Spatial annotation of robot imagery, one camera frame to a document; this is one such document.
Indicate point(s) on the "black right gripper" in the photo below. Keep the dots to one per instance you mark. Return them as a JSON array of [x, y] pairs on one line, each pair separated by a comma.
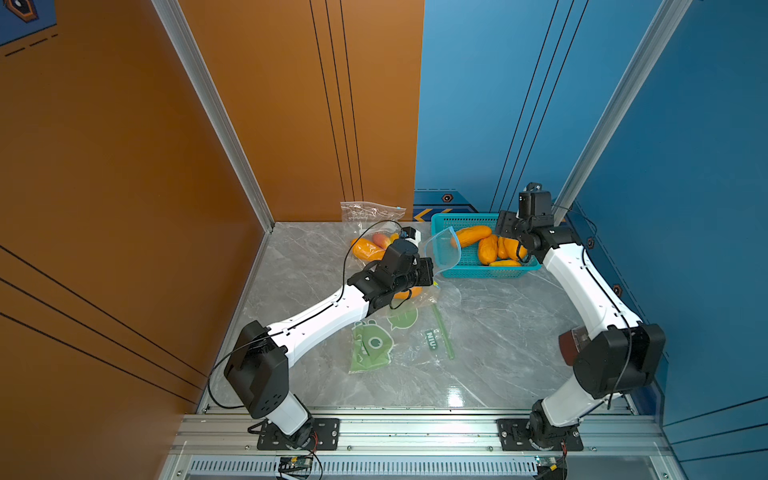
[[504, 221]]

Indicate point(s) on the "brown wedge stand clear plate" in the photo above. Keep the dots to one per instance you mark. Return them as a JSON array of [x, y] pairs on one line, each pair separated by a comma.
[[570, 344]]

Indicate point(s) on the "red pink mango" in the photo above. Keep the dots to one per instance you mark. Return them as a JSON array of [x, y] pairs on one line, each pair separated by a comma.
[[381, 240]]

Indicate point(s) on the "aluminium corner post left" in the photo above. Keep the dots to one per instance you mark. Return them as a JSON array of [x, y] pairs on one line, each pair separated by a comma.
[[182, 39]]

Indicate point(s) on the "teal plastic basket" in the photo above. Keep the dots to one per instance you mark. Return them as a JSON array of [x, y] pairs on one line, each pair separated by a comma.
[[469, 265]]

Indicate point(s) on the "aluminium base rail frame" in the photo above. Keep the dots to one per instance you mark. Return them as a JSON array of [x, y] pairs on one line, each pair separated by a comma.
[[415, 444]]

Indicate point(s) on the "right circuit board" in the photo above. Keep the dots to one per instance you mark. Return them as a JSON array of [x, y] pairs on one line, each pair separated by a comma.
[[553, 468]]

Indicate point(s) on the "clear zip-top bag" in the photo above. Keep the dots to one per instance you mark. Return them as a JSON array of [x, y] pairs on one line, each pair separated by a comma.
[[361, 219]]

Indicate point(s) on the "clear labelled zip bag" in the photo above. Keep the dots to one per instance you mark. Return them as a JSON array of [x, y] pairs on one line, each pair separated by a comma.
[[430, 329]]

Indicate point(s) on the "green circuit board left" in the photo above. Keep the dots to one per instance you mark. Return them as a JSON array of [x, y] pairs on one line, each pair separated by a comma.
[[295, 467]]

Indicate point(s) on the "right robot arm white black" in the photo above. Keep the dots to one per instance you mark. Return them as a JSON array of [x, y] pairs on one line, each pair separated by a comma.
[[613, 353]]

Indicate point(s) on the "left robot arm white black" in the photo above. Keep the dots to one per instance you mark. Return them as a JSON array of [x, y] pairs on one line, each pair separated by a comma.
[[258, 367]]

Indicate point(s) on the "aluminium corner post right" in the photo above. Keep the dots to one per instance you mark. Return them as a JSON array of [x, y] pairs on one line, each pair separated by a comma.
[[653, 43]]

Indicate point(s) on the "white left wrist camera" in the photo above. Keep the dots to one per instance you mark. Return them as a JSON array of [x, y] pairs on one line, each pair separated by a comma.
[[410, 234]]

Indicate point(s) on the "small yellow mango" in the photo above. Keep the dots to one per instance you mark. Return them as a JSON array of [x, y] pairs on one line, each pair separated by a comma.
[[508, 263]]

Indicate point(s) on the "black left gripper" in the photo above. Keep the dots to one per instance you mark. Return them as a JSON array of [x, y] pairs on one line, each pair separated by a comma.
[[423, 266]]

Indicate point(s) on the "blue zipper clear bag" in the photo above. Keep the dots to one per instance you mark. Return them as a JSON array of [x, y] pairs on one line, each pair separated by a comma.
[[444, 250]]

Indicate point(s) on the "orange mango top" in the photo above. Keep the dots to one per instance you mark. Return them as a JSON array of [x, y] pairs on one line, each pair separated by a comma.
[[471, 235]]

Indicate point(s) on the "aluminium corner post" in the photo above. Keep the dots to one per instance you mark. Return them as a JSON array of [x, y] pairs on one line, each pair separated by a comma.
[[182, 39], [653, 43]]

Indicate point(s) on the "green printed zip bag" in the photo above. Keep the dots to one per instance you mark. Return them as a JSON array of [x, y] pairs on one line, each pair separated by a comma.
[[372, 347]]

